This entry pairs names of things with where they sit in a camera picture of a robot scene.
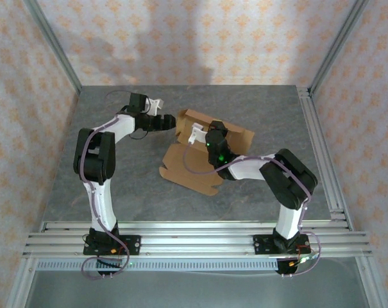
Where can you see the brown cardboard paper box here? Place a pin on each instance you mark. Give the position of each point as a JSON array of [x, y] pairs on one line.
[[187, 167]]

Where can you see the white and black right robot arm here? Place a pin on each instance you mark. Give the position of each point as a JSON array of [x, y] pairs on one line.
[[286, 179]]

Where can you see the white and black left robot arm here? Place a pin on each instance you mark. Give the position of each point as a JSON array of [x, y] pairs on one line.
[[94, 154]]

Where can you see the grey steel panel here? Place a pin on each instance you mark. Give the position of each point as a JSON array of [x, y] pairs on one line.
[[193, 292]]

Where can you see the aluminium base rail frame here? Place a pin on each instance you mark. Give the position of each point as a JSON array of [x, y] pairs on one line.
[[197, 240]]

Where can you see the aluminium side rail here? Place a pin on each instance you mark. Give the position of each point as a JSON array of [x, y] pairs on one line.
[[322, 154]]

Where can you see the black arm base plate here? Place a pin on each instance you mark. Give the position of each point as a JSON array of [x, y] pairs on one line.
[[134, 245], [259, 245]]

